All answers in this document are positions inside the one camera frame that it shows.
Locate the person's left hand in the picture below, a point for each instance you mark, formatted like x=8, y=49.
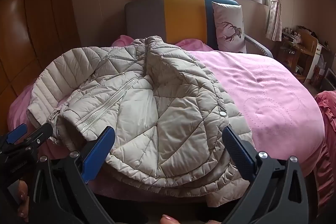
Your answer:
x=23, y=196

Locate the pink bed sheet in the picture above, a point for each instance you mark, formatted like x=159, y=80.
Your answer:
x=194, y=44

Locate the pink ruffled cloth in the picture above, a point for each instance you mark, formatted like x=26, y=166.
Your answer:
x=326, y=113

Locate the cluttered wooden desk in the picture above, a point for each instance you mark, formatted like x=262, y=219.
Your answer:
x=302, y=48

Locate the beige puffer jacket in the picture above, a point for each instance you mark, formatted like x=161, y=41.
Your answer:
x=157, y=108

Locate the white deer print pillow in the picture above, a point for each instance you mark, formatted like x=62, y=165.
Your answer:
x=228, y=29

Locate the pink dotted blanket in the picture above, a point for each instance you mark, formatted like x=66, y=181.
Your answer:
x=262, y=95

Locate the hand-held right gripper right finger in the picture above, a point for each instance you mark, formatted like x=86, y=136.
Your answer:
x=237, y=151

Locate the grey bed rail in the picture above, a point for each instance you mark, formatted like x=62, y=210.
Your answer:
x=258, y=45

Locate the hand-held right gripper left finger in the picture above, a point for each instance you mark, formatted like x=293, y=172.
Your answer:
x=96, y=154

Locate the person's right hand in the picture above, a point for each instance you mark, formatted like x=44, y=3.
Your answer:
x=169, y=219

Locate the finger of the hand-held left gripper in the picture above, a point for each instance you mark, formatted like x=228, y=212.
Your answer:
x=16, y=133
x=39, y=136

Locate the white cardboard box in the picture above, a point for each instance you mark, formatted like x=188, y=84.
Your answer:
x=316, y=61

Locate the grey yellow blue headboard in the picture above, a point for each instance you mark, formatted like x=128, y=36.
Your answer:
x=183, y=19

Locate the brown wooden wardrobe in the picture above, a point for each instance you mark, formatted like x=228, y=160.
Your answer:
x=29, y=29

